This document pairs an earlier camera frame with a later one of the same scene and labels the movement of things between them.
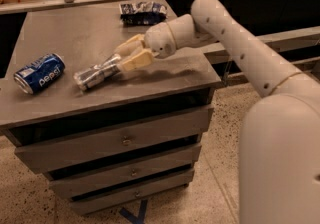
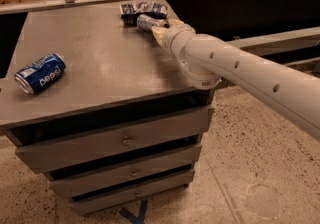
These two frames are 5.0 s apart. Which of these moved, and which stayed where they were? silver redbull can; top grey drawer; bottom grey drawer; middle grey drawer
Moved: silver redbull can
Stayed: bottom grey drawer; middle grey drawer; top grey drawer
